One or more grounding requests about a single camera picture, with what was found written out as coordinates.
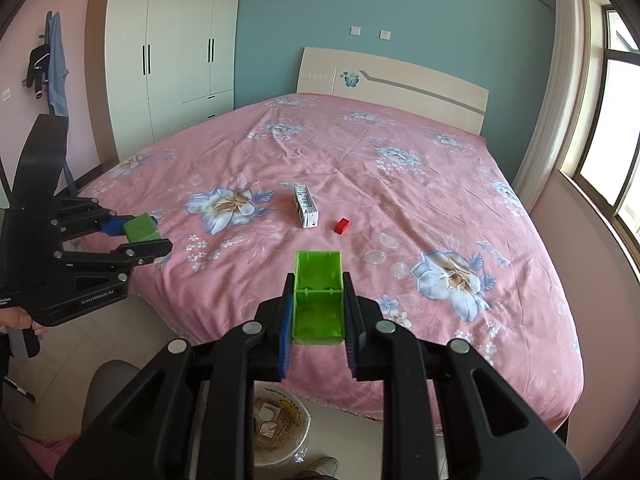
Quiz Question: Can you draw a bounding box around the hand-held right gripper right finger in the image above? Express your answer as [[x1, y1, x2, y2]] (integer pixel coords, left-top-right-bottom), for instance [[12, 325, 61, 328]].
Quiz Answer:
[[342, 272, 583, 480]]

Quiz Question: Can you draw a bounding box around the pink floral bedspread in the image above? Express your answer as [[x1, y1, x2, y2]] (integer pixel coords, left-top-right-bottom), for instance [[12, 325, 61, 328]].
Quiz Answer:
[[77, 92, 586, 431]]

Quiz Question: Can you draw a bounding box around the person's pink garment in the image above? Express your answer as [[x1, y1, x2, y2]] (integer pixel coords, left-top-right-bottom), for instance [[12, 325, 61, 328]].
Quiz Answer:
[[20, 435, 81, 480]]

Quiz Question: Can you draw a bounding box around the person's left hand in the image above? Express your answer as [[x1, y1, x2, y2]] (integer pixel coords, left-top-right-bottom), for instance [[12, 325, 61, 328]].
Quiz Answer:
[[0, 305, 50, 336]]

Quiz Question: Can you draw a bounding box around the hanging blue cloth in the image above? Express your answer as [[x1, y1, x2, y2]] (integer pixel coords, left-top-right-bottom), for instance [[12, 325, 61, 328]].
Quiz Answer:
[[46, 11, 70, 118]]

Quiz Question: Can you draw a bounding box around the cream wooden headboard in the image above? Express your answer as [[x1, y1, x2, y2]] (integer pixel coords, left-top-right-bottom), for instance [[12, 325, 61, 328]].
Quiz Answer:
[[296, 47, 490, 136]]

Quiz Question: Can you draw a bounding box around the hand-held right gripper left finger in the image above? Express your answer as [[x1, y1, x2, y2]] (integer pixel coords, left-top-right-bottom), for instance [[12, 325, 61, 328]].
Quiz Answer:
[[55, 272, 296, 480]]

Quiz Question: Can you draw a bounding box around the small green box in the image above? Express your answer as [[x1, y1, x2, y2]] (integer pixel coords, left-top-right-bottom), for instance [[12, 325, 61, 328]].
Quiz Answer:
[[122, 213, 163, 242]]

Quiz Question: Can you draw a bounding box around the cream curtain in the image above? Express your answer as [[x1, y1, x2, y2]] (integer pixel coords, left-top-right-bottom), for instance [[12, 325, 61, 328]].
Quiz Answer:
[[512, 0, 591, 206]]

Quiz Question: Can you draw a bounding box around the large green building block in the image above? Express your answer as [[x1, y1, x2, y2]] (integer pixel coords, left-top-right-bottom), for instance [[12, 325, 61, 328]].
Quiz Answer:
[[291, 250, 347, 347]]

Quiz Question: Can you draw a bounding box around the long white printed box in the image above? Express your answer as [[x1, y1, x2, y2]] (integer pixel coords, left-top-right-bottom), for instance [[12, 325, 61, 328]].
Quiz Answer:
[[291, 183, 321, 230]]

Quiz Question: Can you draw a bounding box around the person's right leg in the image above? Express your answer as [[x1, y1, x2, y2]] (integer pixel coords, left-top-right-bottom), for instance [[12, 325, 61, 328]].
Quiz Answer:
[[299, 455, 341, 480]]

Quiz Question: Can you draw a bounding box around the grey coat stand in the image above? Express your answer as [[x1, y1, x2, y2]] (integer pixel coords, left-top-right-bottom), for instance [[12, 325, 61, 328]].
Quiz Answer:
[[42, 10, 79, 197]]

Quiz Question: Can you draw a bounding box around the white wardrobe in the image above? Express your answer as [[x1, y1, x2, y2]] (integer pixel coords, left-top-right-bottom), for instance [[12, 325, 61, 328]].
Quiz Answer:
[[85, 0, 242, 161]]

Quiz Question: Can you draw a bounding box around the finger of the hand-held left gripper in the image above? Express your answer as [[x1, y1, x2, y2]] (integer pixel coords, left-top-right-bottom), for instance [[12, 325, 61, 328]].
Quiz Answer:
[[55, 239, 174, 278], [57, 199, 132, 242]]

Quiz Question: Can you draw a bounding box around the cream bin with plastic liner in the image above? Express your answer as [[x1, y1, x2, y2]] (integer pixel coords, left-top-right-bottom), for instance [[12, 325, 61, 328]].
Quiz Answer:
[[252, 382, 313, 466]]

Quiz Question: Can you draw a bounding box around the hanging black cloth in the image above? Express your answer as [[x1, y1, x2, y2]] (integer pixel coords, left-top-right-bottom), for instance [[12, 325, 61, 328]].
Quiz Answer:
[[22, 45, 51, 97]]

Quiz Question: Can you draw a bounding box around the window with brown frame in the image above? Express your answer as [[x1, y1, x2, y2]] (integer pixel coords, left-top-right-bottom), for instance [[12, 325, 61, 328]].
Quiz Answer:
[[557, 0, 640, 256]]

